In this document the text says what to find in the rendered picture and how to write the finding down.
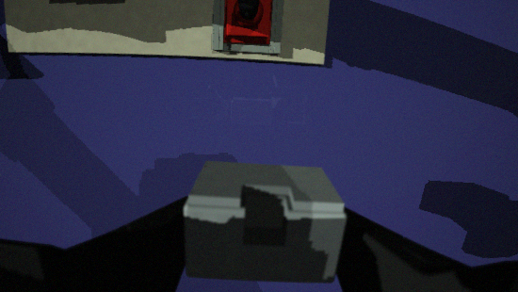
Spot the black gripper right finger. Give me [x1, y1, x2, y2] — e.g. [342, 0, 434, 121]
[336, 207, 518, 292]

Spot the grey block with slot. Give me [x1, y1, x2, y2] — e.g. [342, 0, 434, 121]
[184, 161, 348, 284]

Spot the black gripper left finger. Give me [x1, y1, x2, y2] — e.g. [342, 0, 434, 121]
[0, 196, 188, 292]

